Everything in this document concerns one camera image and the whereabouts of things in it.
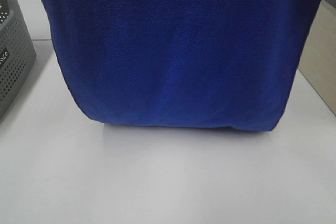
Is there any blue microfibre towel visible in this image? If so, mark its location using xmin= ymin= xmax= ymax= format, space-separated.
xmin=41 ymin=0 xmax=321 ymax=131

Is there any beige storage box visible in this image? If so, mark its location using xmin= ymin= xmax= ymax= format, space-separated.
xmin=299 ymin=0 xmax=335 ymax=113

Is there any grey perforated plastic basket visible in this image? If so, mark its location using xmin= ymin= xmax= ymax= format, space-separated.
xmin=1 ymin=0 xmax=36 ymax=115

